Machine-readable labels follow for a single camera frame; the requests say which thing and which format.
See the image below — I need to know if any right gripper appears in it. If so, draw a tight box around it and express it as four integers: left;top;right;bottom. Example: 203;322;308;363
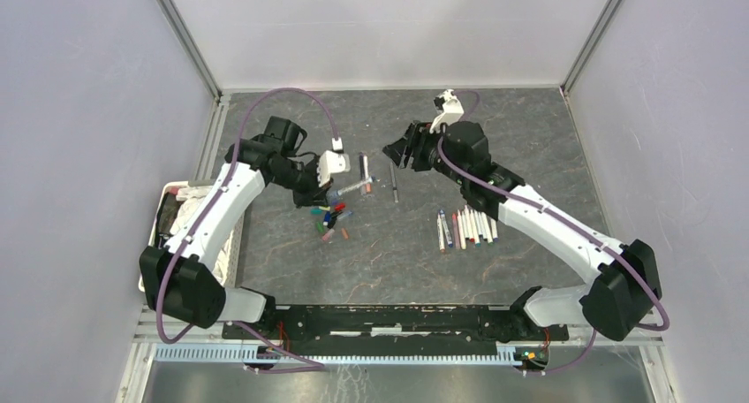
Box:
381;121;467;186

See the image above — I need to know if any clear blue pen cap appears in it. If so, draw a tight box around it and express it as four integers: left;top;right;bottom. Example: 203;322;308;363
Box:
337;210;353;221

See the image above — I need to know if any pink clear marker cap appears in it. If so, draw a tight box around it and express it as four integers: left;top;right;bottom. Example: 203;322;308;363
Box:
322;229;335;241

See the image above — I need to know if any blue clear capped pen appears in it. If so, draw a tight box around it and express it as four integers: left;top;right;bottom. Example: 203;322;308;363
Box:
438;209;454;247

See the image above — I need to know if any red capped marker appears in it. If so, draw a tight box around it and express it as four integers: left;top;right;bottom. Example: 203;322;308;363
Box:
463;205;475;243

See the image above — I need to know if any purple capped marker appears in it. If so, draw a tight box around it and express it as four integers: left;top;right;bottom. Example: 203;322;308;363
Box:
488;217;499;242

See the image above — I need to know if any brown capped white marker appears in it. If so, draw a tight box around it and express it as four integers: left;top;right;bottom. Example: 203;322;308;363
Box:
436;215;446;254

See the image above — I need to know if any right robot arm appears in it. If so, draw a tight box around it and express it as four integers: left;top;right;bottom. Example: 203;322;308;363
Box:
382;121;670;341

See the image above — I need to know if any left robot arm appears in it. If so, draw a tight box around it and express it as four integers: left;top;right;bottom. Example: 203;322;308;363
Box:
139;117;350;339

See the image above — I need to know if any checkered pen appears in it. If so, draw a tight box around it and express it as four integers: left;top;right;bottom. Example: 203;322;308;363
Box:
389;163;399;203

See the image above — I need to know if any orange capped white marker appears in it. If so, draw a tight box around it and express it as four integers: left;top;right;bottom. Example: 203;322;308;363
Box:
359;153;372;195

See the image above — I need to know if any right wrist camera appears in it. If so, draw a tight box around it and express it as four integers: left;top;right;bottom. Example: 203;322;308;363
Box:
429;89;465;134

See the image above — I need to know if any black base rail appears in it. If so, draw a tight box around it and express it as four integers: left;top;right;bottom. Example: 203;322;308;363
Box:
253;304;570;356

